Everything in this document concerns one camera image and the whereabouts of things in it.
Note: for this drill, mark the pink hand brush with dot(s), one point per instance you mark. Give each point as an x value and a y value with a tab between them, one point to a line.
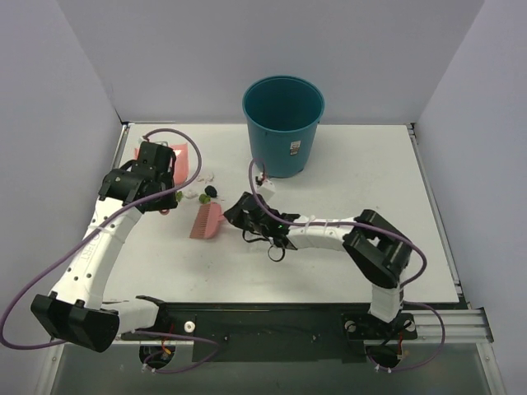
207	222

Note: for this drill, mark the pink dustpan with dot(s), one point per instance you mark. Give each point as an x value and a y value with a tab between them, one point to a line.
181	167

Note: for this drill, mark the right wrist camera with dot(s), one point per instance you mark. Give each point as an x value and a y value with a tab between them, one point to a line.
264	188

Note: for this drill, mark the teal plastic bucket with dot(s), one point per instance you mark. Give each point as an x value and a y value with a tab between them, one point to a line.
282	115

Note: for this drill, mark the white paper scrap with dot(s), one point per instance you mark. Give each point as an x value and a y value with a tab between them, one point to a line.
190	194

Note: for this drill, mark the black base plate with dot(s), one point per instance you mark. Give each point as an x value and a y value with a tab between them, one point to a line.
279	332

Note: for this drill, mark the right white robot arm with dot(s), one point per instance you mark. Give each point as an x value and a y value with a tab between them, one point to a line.
373	244

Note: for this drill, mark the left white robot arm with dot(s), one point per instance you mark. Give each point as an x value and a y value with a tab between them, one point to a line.
73	310

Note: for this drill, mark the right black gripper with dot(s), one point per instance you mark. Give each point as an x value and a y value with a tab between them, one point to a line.
244	215

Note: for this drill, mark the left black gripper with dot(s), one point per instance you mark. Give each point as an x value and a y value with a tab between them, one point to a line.
165	177

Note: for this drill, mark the black round paper scrap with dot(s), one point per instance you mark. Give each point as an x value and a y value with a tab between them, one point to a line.
211	191

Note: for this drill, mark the cream paper scrap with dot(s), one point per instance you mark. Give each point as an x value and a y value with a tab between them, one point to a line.
207	178

